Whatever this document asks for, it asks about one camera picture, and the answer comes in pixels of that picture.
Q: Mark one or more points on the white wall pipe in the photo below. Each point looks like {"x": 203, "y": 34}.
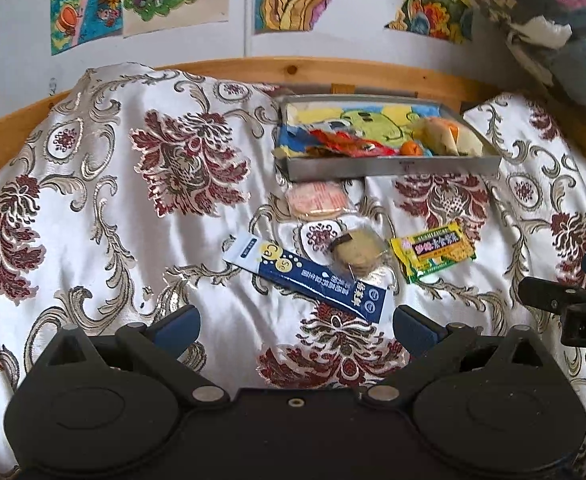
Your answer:
{"x": 248, "y": 27}

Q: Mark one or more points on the grey cardboard tray box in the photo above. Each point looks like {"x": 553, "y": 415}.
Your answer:
{"x": 300, "y": 169}

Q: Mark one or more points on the floral satin bedspread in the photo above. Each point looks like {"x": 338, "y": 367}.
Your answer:
{"x": 123, "y": 199}

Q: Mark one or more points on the mermaid girl poster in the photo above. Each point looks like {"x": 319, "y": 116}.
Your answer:
{"x": 75, "y": 22}

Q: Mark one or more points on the dark blue calcium packet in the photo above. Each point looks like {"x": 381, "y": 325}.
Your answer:
{"x": 295, "y": 273}

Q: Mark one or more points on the yellow seaweed cracker packet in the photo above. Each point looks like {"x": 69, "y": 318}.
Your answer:
{"x": 431, "y": 251}

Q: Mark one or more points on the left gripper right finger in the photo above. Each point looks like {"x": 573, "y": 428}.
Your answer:
{"x": 437, "y": 351}

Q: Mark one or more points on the beige round biscuit pack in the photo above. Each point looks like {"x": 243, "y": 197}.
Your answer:
{"x": 358, "y": 252}

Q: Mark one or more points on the orange cream bread package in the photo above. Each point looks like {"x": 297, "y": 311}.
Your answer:
{"x": 448, "y": 137}

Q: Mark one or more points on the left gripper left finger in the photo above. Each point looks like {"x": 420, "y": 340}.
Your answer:
{"x": 155, "y": 350}

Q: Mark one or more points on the red snack packet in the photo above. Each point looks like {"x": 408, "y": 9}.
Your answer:
{"x": 345, "y": 144}

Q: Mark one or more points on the pink round biscuit pack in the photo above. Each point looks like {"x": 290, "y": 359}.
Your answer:
{"x": 318, "y": 201}

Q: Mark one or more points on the green cartoon drawing sheet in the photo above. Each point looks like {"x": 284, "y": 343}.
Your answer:
{"x": 391, "y": 124}

